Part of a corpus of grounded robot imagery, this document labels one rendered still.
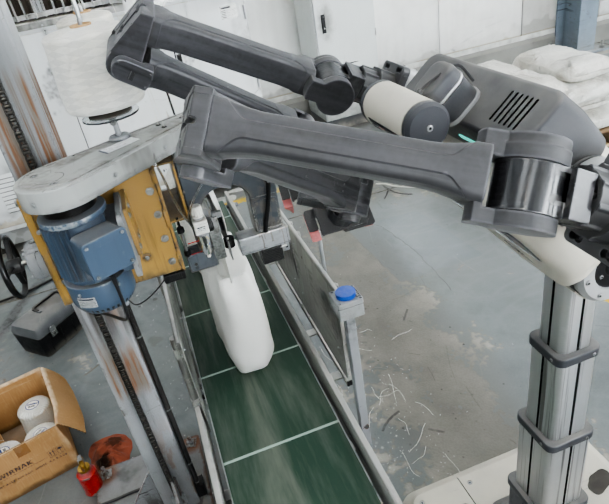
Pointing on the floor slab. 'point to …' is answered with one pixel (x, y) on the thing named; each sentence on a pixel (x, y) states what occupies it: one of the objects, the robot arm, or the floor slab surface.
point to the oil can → (88, 477)
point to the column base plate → (127, 474)
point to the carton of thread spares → (57, 443)
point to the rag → (110, 451)
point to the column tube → (13, 59)
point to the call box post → (357, 377)
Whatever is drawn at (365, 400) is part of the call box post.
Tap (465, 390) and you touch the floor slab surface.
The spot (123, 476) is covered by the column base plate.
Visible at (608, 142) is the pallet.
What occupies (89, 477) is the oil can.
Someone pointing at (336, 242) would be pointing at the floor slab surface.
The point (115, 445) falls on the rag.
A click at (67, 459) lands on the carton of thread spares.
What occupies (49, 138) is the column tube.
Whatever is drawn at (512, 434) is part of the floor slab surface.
